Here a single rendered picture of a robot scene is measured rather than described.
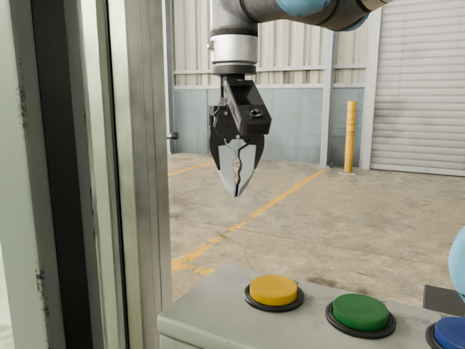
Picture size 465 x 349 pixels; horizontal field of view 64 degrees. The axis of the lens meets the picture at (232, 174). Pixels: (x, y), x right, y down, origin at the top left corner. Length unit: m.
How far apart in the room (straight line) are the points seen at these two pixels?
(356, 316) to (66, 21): 0.26
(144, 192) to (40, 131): 0.12
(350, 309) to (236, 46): 0.41
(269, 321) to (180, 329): 0.07
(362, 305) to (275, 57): 6.19
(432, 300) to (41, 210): 0.60
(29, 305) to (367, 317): 0.22
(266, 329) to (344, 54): 5.88
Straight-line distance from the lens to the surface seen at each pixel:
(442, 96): 5.83
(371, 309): 0.31
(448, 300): 0.71
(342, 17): 0.64
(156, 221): 0.33
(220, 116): 0.59
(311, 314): 0.32
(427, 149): 5.86
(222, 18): 0.60
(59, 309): 0.24
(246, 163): 0.61
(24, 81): 0.21
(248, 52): 0.60
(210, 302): 0.32
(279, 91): 6.32
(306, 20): 0.60
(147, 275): 0.34
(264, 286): 0.33
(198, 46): 7.15
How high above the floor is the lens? 1.06
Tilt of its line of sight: 12 degrees down
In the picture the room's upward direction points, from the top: straight up
